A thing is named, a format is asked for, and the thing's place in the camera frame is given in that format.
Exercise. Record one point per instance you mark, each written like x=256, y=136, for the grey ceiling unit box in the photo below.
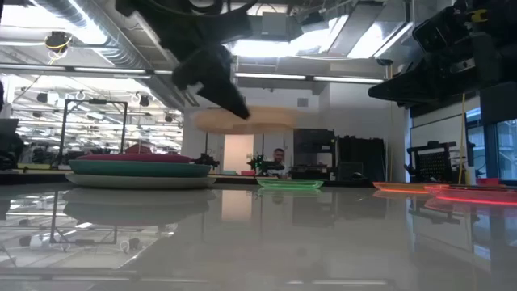
x=276, y=24

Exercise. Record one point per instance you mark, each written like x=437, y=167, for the orange translucent plastic plate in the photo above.
x=400, y=186

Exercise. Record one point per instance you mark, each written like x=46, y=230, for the white plastic plate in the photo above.
x=137, y=182

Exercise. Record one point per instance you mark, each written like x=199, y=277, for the black storage cases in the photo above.
x=365, y=151

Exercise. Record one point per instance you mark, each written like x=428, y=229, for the red cover object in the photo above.
x=138, y=148

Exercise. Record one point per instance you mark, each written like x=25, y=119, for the black cabinet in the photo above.
x=313, y=145

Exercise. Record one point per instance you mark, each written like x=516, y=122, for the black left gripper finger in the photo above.
x=220, y=99
x=234, y=95

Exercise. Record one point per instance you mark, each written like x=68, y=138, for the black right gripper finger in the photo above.
x=440, y=95
x=428, y=74

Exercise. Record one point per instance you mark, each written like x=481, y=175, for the small black background robot arm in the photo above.
x=262, y=163
x=207, y=161

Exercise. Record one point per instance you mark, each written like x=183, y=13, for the ceiling light strip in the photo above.
x=270, y=76
x=348, y=79
x=163, y=72
x=81, y=69

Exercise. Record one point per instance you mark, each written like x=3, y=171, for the whiteboard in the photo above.
x=438, y=129

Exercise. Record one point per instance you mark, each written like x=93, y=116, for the grey monitor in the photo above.
x=8, y=127

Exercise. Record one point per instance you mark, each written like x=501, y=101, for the red box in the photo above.
x=489, y=182

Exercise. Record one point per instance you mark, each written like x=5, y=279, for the red translucent plastic plate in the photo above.
x=476, y=194

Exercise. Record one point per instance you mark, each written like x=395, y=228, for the white bottle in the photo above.
x=471, y=175

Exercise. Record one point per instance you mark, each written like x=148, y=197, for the black rounded object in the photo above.
x=357, y=175

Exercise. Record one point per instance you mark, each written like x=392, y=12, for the tan plastic plate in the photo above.
x=274, y=121

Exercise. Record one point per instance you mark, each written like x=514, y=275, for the person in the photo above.
x=278, y=155

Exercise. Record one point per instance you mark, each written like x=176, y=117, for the teal plastic plate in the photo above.
x=137, y=168

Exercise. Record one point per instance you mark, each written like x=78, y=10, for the black perforated cart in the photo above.
x=434, y=163

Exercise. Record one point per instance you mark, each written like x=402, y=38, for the green translucent plastic plate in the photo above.
x=288, y=184

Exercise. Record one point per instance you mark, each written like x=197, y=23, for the maroon red plastic plate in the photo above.
x=133, y=158

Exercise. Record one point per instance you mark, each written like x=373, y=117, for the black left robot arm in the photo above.
x=169, y=16

